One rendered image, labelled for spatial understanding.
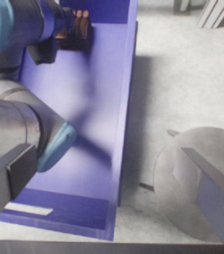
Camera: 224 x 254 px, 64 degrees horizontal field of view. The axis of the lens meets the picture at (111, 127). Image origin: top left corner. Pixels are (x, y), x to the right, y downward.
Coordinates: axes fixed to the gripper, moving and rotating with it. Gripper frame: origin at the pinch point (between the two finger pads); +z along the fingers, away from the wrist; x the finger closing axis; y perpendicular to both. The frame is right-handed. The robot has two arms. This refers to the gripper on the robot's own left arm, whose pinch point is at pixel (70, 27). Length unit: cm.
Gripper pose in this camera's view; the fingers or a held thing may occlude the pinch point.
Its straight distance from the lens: 63.2
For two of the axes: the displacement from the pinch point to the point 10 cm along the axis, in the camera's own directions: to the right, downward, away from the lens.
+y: 0.2, -8.5, -5.3
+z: 1.5, -5.2, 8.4
